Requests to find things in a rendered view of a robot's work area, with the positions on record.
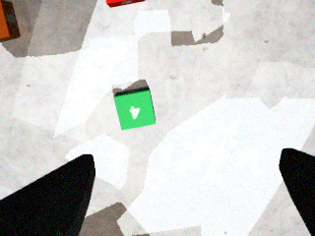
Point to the red block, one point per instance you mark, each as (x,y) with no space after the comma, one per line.
(119,3)

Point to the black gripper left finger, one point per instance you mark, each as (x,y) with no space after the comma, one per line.
(54,205)

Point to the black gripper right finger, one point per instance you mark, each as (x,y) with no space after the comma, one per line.
(298,171)

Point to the orange block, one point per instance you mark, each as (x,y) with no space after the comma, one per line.
(8,22)

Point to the green block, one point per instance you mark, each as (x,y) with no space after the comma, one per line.
(135,108)

